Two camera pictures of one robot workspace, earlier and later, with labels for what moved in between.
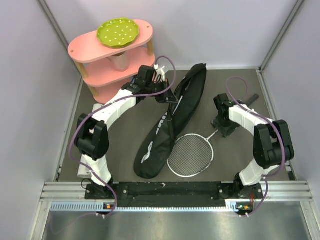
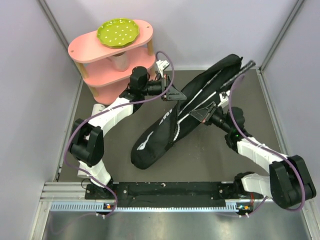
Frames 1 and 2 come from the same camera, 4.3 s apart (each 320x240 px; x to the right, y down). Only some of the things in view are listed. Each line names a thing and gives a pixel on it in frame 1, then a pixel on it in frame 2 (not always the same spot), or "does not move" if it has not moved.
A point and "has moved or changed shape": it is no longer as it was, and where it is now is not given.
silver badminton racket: (191, 155) -> (224, 85)
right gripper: (225, 131) -> (204, 114)
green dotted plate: (118, 33) does not move
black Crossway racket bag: (156, 146) has moved or changed shape
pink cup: (120, 61) does not move
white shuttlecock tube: (83, 171) does not move
